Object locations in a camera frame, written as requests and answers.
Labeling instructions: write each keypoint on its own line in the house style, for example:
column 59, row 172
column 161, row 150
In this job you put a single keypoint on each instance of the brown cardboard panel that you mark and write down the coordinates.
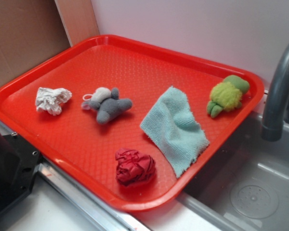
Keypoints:
column 31, row 32

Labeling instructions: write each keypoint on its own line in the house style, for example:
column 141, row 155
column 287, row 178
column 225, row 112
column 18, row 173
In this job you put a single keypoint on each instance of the grey sink basin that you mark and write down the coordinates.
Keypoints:
column 245, row 185

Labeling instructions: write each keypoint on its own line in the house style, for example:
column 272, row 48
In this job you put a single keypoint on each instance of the red plastic tray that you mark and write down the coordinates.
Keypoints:
column 85, row 150

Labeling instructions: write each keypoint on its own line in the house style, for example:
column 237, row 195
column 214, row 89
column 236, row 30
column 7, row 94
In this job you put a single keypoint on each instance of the grey faucet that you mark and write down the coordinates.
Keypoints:
column 276, row 111

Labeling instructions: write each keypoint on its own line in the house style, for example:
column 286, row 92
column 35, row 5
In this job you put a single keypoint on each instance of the crumpled white paper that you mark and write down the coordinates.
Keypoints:
column 50, row 100

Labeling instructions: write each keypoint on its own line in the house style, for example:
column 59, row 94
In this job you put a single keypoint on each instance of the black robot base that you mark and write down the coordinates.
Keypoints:
column 19, row 162

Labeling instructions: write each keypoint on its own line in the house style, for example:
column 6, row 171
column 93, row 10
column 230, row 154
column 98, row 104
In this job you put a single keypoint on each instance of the crumpled red paper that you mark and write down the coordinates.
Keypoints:
column 133, row 167

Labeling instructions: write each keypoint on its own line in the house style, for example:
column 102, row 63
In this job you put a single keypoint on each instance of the green plush turtle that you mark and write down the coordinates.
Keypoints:
column 227, row 95

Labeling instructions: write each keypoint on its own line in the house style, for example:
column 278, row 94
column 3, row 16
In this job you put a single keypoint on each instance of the light blue cloth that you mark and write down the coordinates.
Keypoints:
column 171, row 126

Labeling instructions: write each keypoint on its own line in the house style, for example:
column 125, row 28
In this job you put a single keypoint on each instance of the grey plush elephant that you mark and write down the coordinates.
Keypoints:
column 106, row 103

